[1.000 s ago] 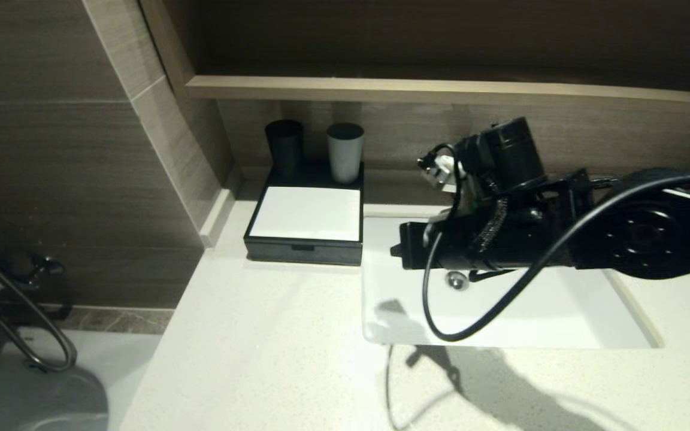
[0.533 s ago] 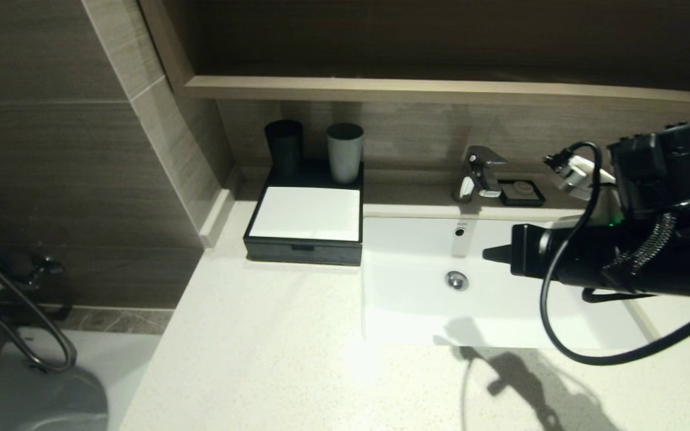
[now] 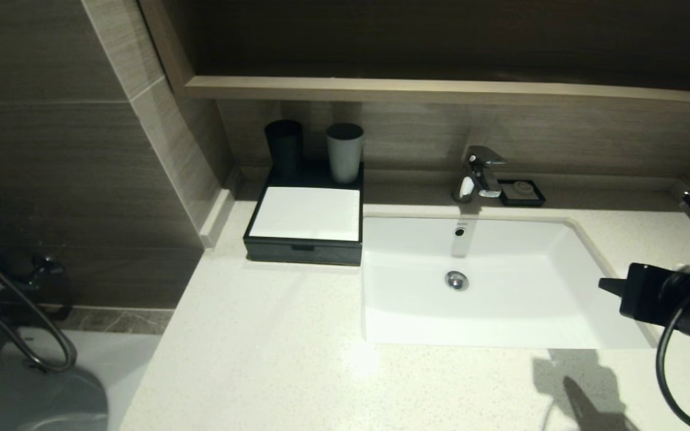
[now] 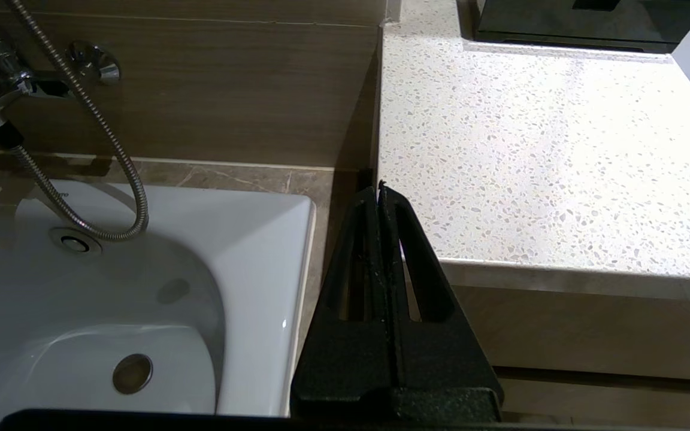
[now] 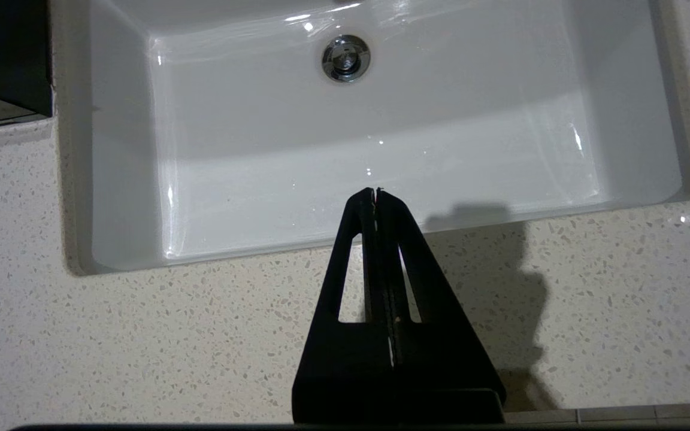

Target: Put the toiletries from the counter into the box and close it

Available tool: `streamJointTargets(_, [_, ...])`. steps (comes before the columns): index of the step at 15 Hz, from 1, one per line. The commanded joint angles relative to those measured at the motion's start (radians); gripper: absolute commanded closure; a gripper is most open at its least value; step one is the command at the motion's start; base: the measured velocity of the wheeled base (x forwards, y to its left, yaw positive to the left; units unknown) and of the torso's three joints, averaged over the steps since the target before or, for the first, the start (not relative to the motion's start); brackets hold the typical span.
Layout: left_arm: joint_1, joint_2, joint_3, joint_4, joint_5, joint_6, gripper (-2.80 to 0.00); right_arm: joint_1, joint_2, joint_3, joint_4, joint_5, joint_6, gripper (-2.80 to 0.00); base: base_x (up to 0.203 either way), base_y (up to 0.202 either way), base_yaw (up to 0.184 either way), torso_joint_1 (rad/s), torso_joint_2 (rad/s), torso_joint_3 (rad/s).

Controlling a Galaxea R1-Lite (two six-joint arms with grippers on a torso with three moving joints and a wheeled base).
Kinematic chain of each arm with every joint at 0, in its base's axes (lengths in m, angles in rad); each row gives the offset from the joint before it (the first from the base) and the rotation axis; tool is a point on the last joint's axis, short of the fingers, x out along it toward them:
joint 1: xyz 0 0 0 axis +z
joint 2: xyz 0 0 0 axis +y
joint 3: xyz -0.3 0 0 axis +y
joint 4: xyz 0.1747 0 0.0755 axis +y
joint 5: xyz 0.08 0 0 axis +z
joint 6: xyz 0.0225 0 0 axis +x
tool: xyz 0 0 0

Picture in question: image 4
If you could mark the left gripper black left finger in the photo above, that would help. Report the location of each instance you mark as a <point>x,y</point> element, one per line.
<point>333,371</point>

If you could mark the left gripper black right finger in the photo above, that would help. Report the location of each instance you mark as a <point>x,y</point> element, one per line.
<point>447,371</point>

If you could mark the black box drawer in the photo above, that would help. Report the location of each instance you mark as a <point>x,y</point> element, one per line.
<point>560,24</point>

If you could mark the white bathtub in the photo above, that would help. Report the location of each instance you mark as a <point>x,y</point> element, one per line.
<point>231,269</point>

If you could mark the wooden vanity cabinet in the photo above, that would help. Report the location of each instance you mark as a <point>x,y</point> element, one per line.
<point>590,335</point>

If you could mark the bathtub drain plug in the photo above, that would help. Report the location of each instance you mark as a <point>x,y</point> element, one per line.
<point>132,373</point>

